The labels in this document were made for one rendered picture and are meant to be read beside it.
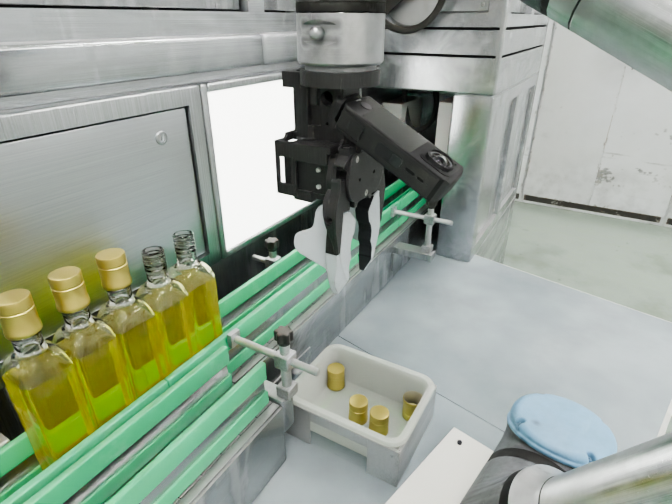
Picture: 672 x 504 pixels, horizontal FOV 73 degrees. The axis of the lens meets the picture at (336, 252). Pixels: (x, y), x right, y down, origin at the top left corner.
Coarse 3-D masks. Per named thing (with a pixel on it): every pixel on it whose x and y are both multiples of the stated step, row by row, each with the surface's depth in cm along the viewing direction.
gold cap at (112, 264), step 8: (112, 248) 58; (120, 248) 58; (96, 256) 56; (104, 256) 56; (112, 256) 56; (120, 256) 56; (104, 264) 55; (112, 264) 55; (120, 264) 56; (104, 272) 56; (112, 272) 56; (120, 272) 56; (128, 272) 58; (104, 280) 56; (112, 280) 56; (120, 280) 57; (128, 280) 58; (104, 288) 57; (112, 288) 57; (120, 288) 57
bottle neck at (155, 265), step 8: (152, 248) 63; (160, 248) 62; (144, 256) 61; (152, 256) 61; (160, 256) 61; (144, 264) 62; (152, 264) 61; (160, 264) 62; (152, 272) 62; (160, 272) 62; (152, 280) 62; (160, 280) 62; (168, 280) 64
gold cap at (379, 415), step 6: (372, 408) 80; (378, 408) 80; (384, 408) 80; (372, 414) 79; (378, 414) 79; (384, 414) 79; (372, 420) 78; (378, 420) 78; (384, 420) 78; (372, 426) 79; (378, 426) 78; (384, 426) 79; (378, 432) 79; (384, 432) 79
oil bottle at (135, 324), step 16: (128, 304) 59; (144, 304) 60; (112, 320) 58; (128, 320) 58; (144, 320) 60; (128, 336) 58; (144, 336) 61; (128, 352) 59; (144, 352) 61; (160, 352) 64; (128, 368) 60; (144, 368) 62; (160, 368) 64; (144, 384) 63
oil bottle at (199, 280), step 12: (204, 264) 69; (180, 276) 67; (192, 276) 67; (204, 276) 68; (192, 288) 67; (204, 288) 69; (216, 288) 72; (192, 300) 67; (204, 300) 70; (216, 300) 72; (192, 312) 68; (204, 312) 70; (216, 312) 73; (204, 324) 71; (216, 324) 73; (204, 336) 71; (216, 336) 74
